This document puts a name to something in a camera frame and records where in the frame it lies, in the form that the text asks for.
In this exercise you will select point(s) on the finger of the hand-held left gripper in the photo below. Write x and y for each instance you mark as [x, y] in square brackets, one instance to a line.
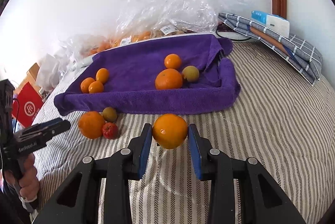
[49, 122]
[52, 131]

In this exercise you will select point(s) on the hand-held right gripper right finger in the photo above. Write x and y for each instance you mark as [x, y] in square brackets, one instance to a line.
[195, 150]

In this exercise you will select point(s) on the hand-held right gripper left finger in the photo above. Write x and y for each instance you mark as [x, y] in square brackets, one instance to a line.
[145, 150]

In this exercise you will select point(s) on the large orange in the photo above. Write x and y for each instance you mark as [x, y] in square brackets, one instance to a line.
[91, 124]
[168, 79]
[170, 131]

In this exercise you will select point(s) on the small orange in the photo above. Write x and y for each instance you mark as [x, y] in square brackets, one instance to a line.
[86, 85]
[102, 75]
[96, 87]
[172, 61]

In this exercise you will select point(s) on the green plum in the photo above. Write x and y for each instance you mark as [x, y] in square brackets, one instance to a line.
[109, 114]
[191, 73]

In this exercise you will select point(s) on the purple towel lined tray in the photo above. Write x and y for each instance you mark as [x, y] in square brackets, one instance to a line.
[141, 62]

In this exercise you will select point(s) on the person's left hand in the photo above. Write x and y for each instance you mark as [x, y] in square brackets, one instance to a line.
[30, 177]

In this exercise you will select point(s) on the red paper bag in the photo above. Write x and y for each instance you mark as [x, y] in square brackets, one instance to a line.
[27, 105]

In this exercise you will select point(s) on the small red plum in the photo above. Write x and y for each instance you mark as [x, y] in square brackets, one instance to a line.
[110, 131]

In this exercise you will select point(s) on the white plastic bag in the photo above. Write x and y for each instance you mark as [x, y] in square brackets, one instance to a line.
[48, 71]

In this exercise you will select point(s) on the brown cardboard box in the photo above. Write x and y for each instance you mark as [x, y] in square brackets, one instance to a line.
[34, 70]

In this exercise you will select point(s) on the clear bag of oranges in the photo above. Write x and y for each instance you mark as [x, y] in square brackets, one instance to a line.
[130, 39]

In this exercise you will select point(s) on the grey checked folded cloth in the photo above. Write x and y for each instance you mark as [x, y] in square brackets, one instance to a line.
[295, 54]

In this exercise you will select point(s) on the crinkled clear plastic bag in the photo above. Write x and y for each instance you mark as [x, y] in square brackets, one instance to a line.
[183, 1]

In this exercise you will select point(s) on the blue and white tissue box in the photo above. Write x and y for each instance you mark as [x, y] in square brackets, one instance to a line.
[272, 22]

